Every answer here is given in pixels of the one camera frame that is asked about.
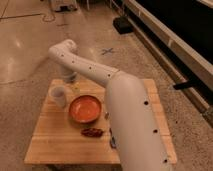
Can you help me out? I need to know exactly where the white ceramic cup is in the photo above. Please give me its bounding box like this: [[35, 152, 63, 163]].
[[49, 86, 67, 108]]

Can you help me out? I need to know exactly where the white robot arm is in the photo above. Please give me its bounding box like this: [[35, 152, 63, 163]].
[[48, 39, 173, 171]]

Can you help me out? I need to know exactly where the orange ceramic bowl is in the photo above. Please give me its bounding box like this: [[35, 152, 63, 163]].
[[69, 95, 102, 123]]

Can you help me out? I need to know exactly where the dried red chili pepper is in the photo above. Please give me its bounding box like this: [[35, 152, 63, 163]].
[[81, 128, 104, 137]]

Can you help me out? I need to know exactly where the wooden table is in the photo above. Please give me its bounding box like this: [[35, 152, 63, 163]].
[[25, 79, 177, 165]]

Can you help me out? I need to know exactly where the grey equipment base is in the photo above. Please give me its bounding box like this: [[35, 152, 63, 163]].
[[50, 0, 77, 12]]

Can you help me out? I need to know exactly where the black object on floor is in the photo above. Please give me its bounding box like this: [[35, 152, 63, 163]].
[[113, 16, 133, 34]]

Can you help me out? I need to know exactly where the blue cloth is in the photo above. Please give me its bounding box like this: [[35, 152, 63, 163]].
[[109, 128, 116, 149]]

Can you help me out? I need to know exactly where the cable on floor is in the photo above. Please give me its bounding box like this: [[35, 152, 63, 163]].
[[0, 9, 69, 28]]

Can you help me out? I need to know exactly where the long wall bench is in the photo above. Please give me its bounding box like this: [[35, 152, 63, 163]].
[[109, 0, 213, 128]]

